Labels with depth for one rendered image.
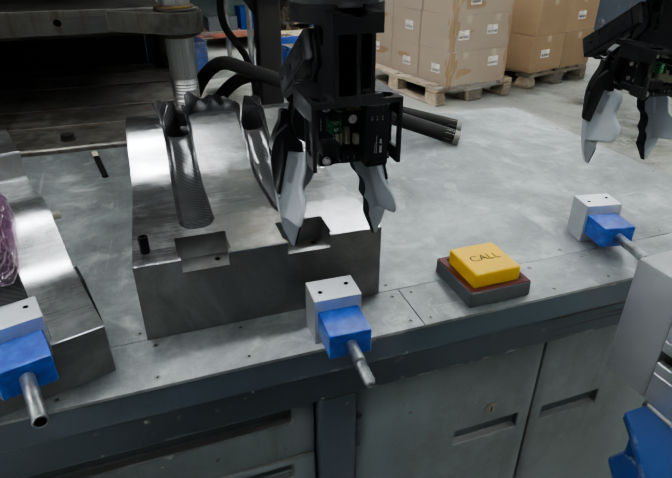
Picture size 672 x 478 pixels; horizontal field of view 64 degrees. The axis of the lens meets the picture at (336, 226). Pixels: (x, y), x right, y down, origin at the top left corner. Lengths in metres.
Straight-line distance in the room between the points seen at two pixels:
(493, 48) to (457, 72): 0.37
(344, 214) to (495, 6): 4.01
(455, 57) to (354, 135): 3.97
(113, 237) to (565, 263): 0.61
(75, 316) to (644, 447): 0.47
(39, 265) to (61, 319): 0.10
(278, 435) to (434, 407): 0.22
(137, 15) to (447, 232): 0.79
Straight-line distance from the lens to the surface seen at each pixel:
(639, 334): 0.40
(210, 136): 0.79
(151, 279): 0.56
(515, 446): 0.97
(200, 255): 0.60
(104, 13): 1.29
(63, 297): 0.60
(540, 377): 0.88
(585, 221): 0.80
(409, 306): 0.62
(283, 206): 0.47
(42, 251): 0.66
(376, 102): 0.40
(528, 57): 5.07
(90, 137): 1.30
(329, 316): 0.53
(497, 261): 0.65
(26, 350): 0.52
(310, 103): 0.39
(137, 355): 0.59
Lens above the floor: 1.17
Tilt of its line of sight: 28 degrees down
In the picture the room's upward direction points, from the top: straight up
